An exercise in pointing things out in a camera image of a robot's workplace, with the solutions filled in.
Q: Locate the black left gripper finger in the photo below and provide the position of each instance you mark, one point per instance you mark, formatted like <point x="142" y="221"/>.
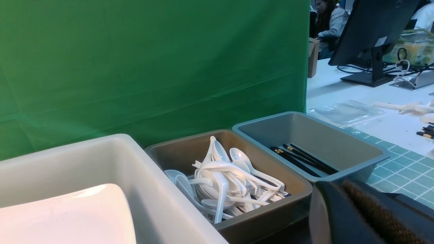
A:
<point x="351" y="212"/>

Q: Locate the white ceramic soup spoon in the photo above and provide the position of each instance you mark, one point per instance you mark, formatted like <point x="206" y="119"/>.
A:
<point x="230" y="167"/>

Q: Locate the white square rice plate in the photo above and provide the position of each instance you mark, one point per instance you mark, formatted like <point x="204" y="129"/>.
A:
<point x="96" y="215"/>

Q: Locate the blue-grey plastic chopstick bin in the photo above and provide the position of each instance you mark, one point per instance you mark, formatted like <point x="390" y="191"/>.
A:
<point x="350" y="155"/>

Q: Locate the black chopsticks in bin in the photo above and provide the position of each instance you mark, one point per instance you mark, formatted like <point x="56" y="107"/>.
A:
<point x="304" y="160"/>

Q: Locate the brown plastic spoon bin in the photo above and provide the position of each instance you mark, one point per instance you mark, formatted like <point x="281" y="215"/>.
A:
<point x="180" y="154"/>

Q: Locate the clear plastic bag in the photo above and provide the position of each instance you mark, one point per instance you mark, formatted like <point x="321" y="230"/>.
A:
<point x="345" y="113"/>

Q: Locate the loose chopsticks on desk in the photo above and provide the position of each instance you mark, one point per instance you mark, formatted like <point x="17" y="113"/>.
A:
<point x="427" y="132"/>

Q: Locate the pile of white soup spoons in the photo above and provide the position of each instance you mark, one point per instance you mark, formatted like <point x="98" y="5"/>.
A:
<point x="220" y="196"/>

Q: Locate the white crumpled items on desk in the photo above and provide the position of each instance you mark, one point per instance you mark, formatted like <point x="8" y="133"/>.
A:
<point x="417" y="107"/>

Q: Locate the cardboard box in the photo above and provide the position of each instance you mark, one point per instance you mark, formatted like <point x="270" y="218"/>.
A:
<point x="312" y="57"/>

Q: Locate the clear container yellow contents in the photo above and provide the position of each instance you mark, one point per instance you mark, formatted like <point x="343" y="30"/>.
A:
<point x="416" y="46"/>

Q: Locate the large white plastic tub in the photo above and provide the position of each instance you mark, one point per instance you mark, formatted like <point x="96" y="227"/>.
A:
<point x="160" y="212"/>

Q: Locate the black computer monitor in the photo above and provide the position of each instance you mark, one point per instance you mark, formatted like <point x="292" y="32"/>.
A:
<point x="373" y="26"/>

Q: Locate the seated person grey jacket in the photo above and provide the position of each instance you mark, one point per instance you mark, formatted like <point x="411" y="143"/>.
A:
<point x="330" y="22"/>

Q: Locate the green backdrop cloth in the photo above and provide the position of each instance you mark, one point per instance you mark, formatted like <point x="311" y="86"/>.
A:
<point x="74" y="70"/>

